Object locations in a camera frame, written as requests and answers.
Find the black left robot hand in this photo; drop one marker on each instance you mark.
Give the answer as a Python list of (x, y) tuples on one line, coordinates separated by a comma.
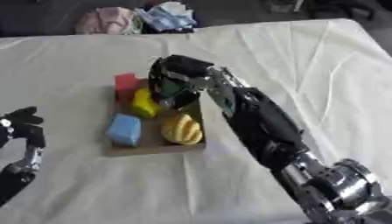
[(26, 128)]

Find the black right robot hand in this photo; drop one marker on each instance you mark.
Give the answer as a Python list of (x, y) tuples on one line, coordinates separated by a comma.
[(184, 66)]

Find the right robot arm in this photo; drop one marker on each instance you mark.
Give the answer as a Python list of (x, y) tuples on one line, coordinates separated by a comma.
[(265, 128)]

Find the tan cardboard box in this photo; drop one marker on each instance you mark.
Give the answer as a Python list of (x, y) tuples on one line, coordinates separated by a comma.
[(151, 145)]

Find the blue and white bag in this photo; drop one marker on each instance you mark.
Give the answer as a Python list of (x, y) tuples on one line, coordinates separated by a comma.
[(168, 17)]

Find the yellow toy block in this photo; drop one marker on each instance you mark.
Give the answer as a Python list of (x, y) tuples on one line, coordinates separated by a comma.
[(143, 105)]

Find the red block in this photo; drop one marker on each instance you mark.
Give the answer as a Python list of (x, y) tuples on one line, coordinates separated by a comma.
[(125, 82)]

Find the yellow ridged toy bread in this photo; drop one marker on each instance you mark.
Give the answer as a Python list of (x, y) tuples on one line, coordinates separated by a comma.
[(181, 130)]

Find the blue block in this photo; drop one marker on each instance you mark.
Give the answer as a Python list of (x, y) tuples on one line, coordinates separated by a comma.
[(124, 130)]

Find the pink bag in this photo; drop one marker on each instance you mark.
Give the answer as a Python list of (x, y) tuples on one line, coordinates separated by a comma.
[(108, 21)]

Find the dark chair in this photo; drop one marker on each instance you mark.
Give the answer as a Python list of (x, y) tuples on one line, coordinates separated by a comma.
[(342, 7)]

